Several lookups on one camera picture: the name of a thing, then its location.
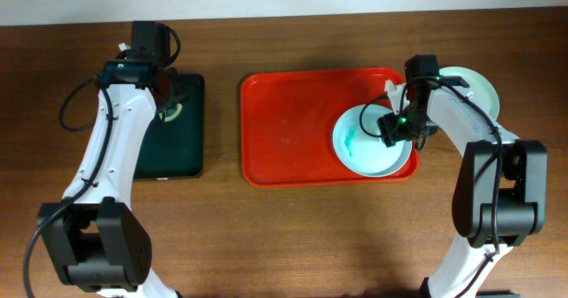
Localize green yellow scrub sponge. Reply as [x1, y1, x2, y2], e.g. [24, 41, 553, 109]
[159, 103, 183, 122]

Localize mint green plate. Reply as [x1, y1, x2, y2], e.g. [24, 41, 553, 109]
[439, 67, 501, 120]

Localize light blue plate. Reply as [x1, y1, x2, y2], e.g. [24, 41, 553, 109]
[332, 105, 413, 177]

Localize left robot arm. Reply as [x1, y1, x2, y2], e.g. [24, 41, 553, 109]
[23, 21, 185, 297]

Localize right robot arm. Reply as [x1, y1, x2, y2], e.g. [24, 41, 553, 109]
[377, 55, 548, 297]

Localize black rectangular tray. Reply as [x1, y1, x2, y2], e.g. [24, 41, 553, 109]
[134, 74, 205, 180]

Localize red plastic tray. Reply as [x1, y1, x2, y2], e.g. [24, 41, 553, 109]
[241, 67, 403, 187]

